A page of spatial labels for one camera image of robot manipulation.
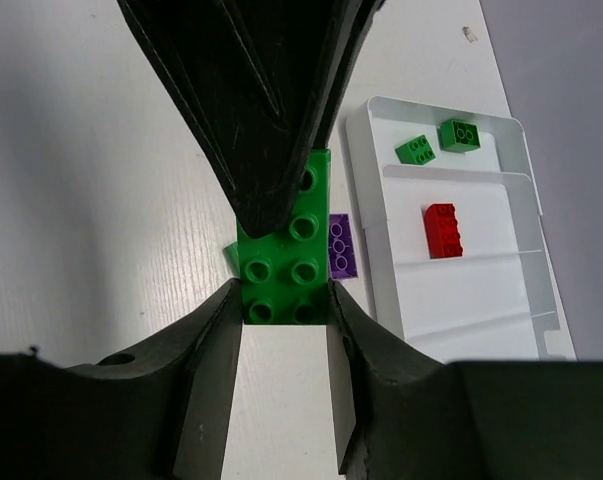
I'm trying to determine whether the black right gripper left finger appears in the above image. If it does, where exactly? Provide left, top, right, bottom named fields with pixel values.
left=0, top=279, right=242, bottom=479

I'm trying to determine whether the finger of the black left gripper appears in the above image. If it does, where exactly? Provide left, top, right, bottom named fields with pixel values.
left=119, top=1, right=331, bottom=238
left=312, top=0, right=385, bottom=149

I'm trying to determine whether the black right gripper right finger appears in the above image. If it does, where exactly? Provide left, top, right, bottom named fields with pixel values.
left=326, top=282, right=603, bottom=479

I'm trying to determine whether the green 2x2 brick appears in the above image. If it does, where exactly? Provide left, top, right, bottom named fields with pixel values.
left=395, top=135, right=436, bottom=165
left=223, top=242, right=240, bottom=277
left=438, top=118, right=481, bottom=153

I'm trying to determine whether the red 2x4 brick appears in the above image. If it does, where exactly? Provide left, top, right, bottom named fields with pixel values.
left=424, top=203, right=464, bottom=259

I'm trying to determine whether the green 2x4 brick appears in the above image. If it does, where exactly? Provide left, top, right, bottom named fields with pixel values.
left=237, top=150, right=331, bottom=325

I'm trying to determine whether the white divided sorting tray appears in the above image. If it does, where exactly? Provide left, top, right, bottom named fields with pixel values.
left=345, top=96, right=575, bottom=362

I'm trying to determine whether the purple 2x3 brick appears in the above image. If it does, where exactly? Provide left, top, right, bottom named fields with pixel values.
left=328, top=213, right=358, bottom=280

